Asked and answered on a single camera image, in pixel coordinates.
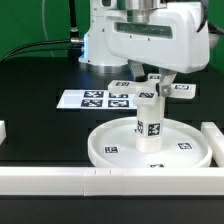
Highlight black cables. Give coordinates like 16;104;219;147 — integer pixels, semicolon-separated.
0;0;84;64

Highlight white marker sheet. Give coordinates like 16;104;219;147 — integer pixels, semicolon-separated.
57;90;136;110

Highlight white left fence bar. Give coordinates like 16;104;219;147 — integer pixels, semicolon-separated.
0;120;6;145

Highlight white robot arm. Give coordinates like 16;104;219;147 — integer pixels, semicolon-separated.
105;0;209;97

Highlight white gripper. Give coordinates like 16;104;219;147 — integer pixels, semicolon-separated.
105;2;209;97

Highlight white right fence bar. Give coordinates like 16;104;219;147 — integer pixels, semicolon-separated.
201;122;224;168

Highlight white round table top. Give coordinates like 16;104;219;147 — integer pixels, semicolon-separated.
88;117;212;168

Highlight white fence bar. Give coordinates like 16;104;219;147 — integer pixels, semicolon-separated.
0;120;6;145
201;122;224;168
0;167;224;196

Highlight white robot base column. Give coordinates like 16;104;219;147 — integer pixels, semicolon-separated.
79;0;128;73

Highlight white cross-shaped table base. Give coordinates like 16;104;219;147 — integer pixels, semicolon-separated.
108;74;196;106

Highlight white front fence bar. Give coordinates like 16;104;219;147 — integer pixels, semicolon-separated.
0;167;224;196

